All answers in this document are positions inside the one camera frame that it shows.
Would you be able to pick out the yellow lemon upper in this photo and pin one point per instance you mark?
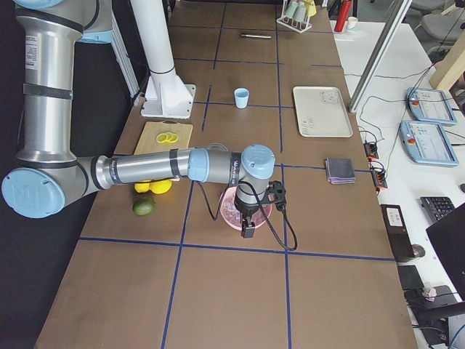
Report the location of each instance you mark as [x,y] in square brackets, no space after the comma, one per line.
[143,186]

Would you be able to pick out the black keyboard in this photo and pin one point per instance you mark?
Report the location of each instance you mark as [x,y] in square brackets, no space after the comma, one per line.
[437,206]

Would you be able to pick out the light blue plastic cup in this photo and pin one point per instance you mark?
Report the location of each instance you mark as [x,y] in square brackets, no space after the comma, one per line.
[241,96]

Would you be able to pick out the yellow pastel cup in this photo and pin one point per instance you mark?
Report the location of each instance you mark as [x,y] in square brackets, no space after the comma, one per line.
[310,7]

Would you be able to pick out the red bottle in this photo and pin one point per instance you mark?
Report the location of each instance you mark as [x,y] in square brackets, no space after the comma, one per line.
[343,15]

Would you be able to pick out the blue teach pendant far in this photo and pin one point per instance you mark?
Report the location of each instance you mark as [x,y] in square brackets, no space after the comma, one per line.
[430,105]

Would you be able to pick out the blue teach pendant near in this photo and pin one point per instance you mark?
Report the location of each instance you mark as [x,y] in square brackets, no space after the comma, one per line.
[426,143]

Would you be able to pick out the green pastel cup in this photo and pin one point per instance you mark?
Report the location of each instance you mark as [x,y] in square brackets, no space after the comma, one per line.
[291,7]

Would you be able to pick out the cream bear tray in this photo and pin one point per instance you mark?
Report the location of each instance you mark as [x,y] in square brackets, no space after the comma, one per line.
[320,112]

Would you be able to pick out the blue teach pendant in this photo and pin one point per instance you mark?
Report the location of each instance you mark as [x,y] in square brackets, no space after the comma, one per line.
[426,143]
[430,105]

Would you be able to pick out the yellow lemon lower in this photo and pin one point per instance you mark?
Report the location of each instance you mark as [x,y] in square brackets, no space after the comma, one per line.
[160,187]

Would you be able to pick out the steel muddler black tip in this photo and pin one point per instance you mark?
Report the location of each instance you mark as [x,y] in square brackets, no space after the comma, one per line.
[254,36]

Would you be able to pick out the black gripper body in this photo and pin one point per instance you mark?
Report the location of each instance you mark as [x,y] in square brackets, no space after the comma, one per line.
[246,210]

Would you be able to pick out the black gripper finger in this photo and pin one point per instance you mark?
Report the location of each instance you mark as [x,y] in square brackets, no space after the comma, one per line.
[247,230]

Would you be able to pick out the grey folded cloth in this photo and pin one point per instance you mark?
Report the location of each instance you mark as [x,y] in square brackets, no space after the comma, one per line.
[339,171]

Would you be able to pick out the green lime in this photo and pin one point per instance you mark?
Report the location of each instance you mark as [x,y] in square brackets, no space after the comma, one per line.
[143,206]

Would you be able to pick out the lemon slices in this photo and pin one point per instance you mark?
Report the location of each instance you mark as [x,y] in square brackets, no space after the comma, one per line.
[166,137]

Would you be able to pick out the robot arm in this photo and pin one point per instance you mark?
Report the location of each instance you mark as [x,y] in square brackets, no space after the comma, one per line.
[51,177]

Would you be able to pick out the black box device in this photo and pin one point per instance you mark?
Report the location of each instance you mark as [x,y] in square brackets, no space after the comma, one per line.
[397,233]

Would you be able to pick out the aluminium frame post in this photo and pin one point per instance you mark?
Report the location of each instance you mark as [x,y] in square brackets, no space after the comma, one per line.
[395,18]

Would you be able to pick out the wire cup rack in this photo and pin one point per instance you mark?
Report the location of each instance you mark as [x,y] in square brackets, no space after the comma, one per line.
[292,24]

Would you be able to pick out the grey pastel cup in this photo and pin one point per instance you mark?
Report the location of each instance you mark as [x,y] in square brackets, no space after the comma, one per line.
[300,11]

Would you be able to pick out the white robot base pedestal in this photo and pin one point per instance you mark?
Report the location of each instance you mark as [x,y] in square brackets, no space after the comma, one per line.
[166,95]

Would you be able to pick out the wooden cutting board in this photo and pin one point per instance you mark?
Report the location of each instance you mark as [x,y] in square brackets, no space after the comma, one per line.
[147,143]

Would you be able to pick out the clear ice cubes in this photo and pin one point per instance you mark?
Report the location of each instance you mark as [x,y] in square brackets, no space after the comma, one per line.
[229,209]

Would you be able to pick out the pink bowl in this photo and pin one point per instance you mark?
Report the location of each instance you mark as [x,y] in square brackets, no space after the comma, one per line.
[227,214]

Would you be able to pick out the black computer mouse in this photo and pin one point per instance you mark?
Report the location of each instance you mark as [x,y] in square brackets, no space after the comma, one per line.
[418,251]

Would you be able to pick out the yellow lemon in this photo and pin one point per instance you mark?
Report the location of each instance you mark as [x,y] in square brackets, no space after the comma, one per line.
[160,187]
[143,186]

